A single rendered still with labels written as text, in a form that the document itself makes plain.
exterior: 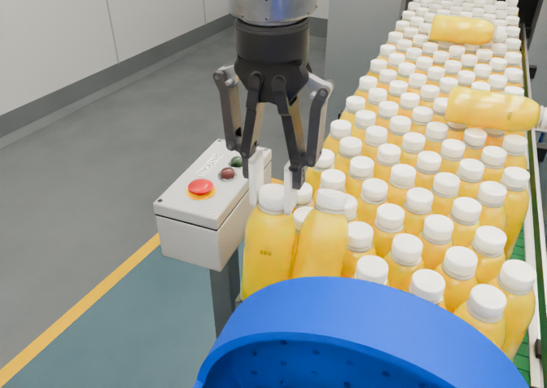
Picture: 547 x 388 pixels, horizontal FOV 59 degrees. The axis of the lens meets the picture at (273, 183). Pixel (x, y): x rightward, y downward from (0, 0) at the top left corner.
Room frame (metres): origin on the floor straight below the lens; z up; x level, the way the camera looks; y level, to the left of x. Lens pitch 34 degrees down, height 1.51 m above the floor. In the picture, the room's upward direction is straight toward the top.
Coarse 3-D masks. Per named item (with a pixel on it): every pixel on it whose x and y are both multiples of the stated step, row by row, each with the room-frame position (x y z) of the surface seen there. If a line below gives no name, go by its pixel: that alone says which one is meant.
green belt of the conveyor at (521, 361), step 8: (520, 232) 0.72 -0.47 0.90; (520, 240) 0.70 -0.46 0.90; (520, 248) 0.67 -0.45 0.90; (512, 256) 0.65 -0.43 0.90; (520, 256) 0.65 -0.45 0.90; (520, 352) 0.45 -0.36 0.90; (528, 352) 0.45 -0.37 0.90; (520, 360) 0.43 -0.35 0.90; (528, 360) 0.43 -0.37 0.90; (520, 368) 0.42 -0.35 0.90; (528, 368) 0.42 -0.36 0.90; (528, 376) 0.41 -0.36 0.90; (528, 384) 0.40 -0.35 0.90
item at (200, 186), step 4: (196, 180) 0.59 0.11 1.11; (200, 180) 0.58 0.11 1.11; (204, 180) 0.59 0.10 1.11; (208, 180) 0.59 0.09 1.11; (192, 184) 0.57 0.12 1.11; (196, 184) 0.57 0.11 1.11; (200, 184) 0.57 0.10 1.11; (204, 184) 0.57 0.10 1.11; (208, 184) 0.57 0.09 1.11; (212, 184) 0.58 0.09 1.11; (188, 188) 0.57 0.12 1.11; (192, 188) 0.56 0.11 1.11; (196, 188) 0.56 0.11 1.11; (200, 188) 0.56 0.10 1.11; (204, 188) 0.56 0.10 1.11; (208, 188) 0.57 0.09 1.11; (212, 188) 0.57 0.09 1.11; (192, 192) 0.56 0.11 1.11; (196, 192) 0.56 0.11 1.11; (200, 192) 0.56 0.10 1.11; (204, 192) 0.56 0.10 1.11
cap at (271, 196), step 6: (264, 186) 0.51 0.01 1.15; (270, 186) 0.51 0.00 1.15; (276, 186) 0.51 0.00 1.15; (282, 186) 0.51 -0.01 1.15; (264, 192) 0.49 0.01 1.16; (270, 192) 0.49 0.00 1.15; (276, 192) 0.49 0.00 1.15; (282, 192) 0.50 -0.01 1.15; (264, 198) 0.48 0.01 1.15; (270, 198) 0.48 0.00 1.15; (276, 198) 0.48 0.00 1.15; (282, 198) 0.48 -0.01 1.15; (264, 204) 0.48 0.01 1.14; (270, 204) 0.48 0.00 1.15; (276, 204) 0.48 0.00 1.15; (282, 204) 0.48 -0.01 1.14; (276, 210) 0.48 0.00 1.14
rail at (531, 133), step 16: (528, 80) 1.27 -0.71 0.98; (528, 96) 1.17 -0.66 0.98; (528, 144) 0.96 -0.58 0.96; (544, 240) 0.60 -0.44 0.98; (544, 256) 0.57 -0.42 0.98; (544, 272) 0.53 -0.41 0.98; (544, 288) 0.50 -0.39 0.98; (544, 304) 0.47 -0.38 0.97; (544, 320) 0.45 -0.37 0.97; (544, 336) 0.43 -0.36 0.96; (544, 352) 0.40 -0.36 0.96; (544, 368) 0.38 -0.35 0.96; (544, 384) 0.36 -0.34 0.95
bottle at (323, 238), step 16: (320, 208) 0.50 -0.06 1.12; (304, 224) 0.50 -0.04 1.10; (320, 224) 0.48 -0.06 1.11; (336, 224) 0.48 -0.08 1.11; (304, 240) 0.48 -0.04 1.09; (320, 240) 0.47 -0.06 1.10; (336, 240) 0.47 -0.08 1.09; (304, 256) 0.47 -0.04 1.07; (320, 256) 0.46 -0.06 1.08; (336, 256) 0.47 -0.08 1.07; (304, 272) 0.46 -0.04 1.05; (320, 272) 0.45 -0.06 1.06; (336, 272) 0.46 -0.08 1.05
